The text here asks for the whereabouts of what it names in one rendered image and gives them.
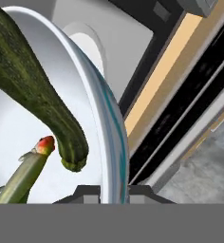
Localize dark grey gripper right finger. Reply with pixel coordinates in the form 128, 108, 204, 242
128, 185, 177, 205

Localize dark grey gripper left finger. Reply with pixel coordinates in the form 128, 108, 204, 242
52, 185, 102, 205

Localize green squash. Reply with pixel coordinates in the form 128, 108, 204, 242
0, 2, 90, 173

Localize white microwave turntable plate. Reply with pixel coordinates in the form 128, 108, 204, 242
62, 21, 108, 84

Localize black microwave oven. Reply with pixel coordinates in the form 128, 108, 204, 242
0, 0, 188, 119

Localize green fish with red head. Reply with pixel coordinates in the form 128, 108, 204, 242
0, 135, 57, 205

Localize black cupboard run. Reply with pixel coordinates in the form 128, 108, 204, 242
128, 18, 224, 186

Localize white bowl with teal rim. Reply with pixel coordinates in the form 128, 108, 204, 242
0, 5, 130, 205

